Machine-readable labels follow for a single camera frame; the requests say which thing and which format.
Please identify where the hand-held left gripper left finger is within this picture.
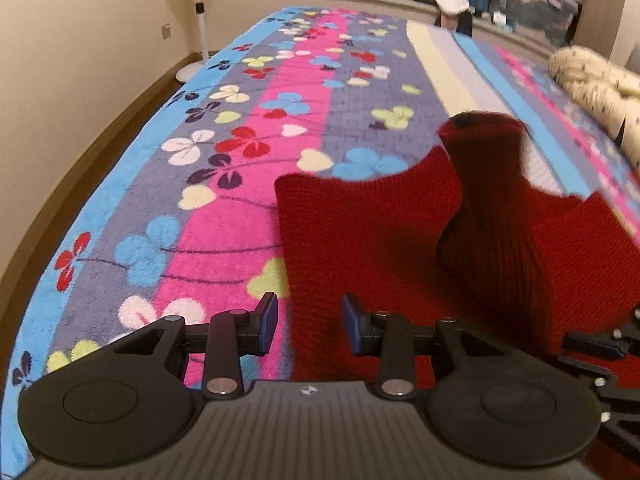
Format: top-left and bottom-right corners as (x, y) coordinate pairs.
(106, 291), (280, 402)

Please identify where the white standing fan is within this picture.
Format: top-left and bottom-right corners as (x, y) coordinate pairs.
(149, 0), (219, 84)

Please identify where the wooden wardrobe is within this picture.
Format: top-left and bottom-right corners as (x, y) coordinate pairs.
(571, 0), (630, 67)

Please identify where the red knitted sweater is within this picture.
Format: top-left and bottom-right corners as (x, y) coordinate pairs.
(274, 112), (640, 480)

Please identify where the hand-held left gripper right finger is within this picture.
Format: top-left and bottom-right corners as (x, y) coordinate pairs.
(341, 293), (507, 402)

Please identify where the floral striped blanket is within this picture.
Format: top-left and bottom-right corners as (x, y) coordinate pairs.
(0, 6), (640, 480)

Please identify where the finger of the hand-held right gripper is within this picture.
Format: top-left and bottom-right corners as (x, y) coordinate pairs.
(554, 355), (640, 442)
(562, 305), (640, 362)

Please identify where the cream patterned pillow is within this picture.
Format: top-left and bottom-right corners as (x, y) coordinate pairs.
(547, 45), (640, 172)

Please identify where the clear plastic storage box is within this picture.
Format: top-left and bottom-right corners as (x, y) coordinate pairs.
(487, 0), (587, 47)

